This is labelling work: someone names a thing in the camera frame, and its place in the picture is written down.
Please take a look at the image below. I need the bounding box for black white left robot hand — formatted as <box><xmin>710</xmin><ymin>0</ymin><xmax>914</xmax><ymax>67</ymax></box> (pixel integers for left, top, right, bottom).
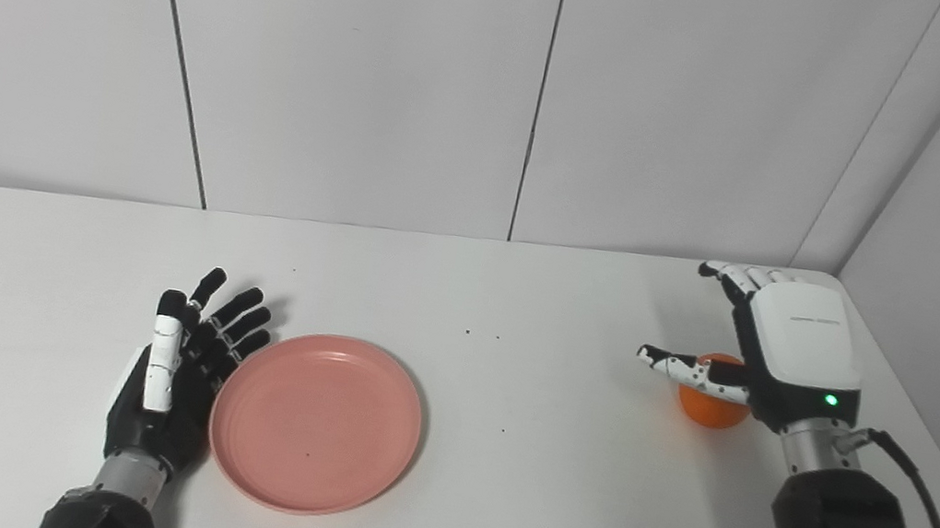
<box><xmin>100</xmin><ymin>254</ymin><xmax>280</xmax><ymax>486</ymax></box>

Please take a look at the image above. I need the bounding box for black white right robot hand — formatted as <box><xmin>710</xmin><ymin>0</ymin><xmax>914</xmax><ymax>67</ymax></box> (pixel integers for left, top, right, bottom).
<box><xmin>629</xmin><ymin>251</ymin><xmax>879</xmax><ymax>445</ymax></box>

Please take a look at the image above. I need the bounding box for orange fruit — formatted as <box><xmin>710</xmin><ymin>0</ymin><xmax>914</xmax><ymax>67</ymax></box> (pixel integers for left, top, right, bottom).
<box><xmin>674</xmin><ymin>348</ymin><xmax>759</xmax><ymax>435</ymax></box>

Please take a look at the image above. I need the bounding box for pink round plate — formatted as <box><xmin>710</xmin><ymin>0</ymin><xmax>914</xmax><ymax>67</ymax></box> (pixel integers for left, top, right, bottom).
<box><xmin>198</xmin><ymin>319</ymin><xmax>434</xmax><ymax>528</ymax></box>

